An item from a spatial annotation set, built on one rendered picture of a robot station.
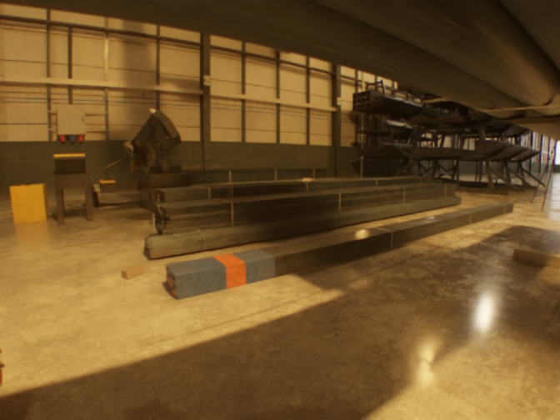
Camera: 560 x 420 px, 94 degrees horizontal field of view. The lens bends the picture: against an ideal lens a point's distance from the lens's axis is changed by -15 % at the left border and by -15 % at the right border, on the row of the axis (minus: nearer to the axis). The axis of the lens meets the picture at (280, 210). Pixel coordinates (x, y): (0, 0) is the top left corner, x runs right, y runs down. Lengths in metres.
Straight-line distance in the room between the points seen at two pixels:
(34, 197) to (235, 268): 4.04
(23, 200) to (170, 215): 3.07
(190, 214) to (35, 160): 7.09
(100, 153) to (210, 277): 7.92
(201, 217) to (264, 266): 1.12
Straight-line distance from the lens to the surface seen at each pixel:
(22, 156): 9.71
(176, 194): 3.65
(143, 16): 0.43
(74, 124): 9.45
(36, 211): 5.55
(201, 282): 2.01
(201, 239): 2.88
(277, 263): 2.24
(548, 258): 3.25
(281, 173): 9.81
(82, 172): 5.01
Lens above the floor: 0.84
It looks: 9 degrees down
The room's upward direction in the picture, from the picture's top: straight up
